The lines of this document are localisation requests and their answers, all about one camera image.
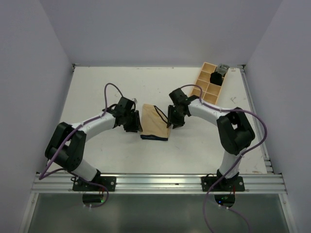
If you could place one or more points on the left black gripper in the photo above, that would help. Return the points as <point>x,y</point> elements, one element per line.
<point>135,126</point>

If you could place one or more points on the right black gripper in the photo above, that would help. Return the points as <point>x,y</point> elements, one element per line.
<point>171,119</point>

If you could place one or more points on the beige underwear with navy trim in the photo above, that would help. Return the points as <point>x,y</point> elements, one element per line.
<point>154,124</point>

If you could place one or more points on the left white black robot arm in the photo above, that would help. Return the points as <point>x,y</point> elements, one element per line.
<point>67,145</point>

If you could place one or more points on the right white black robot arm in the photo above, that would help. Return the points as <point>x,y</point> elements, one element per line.
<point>235,132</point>

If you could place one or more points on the wooden compartment organizer box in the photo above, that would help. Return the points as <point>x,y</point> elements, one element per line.
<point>210,92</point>

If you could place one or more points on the rolled black garment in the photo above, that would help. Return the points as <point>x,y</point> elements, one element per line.
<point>216,78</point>

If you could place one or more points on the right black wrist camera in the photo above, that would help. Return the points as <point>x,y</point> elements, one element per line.
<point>178,97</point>

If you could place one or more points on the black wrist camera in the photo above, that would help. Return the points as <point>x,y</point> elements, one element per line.
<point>178,97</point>
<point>125,106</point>

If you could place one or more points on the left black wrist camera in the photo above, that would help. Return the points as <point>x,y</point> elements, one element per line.
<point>125,106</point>

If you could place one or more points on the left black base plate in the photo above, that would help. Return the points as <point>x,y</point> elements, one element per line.
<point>102,183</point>

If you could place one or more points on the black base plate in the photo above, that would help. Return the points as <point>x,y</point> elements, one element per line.
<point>102,183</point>
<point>225,185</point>

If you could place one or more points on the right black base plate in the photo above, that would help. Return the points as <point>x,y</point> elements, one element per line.
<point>225,185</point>

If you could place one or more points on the aluminium right side rail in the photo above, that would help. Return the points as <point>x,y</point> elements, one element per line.
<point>258,125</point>

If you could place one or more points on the aluminium rail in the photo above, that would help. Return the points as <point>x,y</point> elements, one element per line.
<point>61,182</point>
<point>258,125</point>

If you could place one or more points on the aluminium front rail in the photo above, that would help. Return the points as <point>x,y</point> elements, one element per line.
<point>61,182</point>

